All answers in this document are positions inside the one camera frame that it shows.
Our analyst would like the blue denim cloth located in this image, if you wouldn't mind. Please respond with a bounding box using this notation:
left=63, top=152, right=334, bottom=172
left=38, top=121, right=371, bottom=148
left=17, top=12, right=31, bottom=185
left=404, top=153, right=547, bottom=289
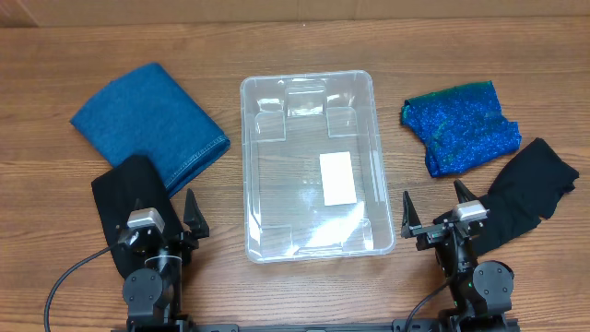
left=70, top=63, right=230, bottom=196

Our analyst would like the clear plastic storage bin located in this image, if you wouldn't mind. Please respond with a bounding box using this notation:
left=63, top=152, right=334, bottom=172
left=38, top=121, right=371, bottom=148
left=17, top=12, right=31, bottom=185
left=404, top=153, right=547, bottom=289
left=240, top=70, right=395, bottom=264

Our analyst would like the sparkly blue green cloth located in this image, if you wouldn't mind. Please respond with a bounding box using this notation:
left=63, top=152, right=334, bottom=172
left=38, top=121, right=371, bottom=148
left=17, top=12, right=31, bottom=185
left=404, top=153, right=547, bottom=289
left=400, top=81, right=522, bottom=178

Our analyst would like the black cloth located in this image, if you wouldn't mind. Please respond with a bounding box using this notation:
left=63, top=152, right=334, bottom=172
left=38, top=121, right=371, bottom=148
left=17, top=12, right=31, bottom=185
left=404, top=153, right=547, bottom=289
left=90, top=154, right=185, bottom=279
left=472, top=138, right=579, bottom=255

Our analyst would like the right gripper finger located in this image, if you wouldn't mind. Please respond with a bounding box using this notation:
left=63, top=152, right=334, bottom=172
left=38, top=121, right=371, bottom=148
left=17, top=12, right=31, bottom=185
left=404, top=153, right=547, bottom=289
left=454, top=180, right=478, bottom=204
left=401, top=191, right=422, bottom=239

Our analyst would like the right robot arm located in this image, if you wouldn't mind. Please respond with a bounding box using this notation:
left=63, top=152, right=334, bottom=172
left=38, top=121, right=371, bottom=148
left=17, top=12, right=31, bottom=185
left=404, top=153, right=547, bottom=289
left=392, top=180, right=520, bottom=332

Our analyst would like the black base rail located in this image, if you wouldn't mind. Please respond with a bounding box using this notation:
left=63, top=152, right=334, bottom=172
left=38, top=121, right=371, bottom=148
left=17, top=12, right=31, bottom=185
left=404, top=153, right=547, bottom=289
left=112, top=319, right=521, bottom=332

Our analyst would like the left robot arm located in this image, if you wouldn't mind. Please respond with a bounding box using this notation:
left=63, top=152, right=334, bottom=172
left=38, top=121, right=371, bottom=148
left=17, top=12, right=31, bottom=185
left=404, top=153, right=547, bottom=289
left=118, top=189, right=209, bottom=331

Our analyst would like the white label in bin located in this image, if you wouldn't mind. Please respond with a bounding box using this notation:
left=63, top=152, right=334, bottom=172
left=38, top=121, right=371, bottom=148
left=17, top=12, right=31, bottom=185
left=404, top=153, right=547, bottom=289
left=320, top=151, right=357, bottom=206

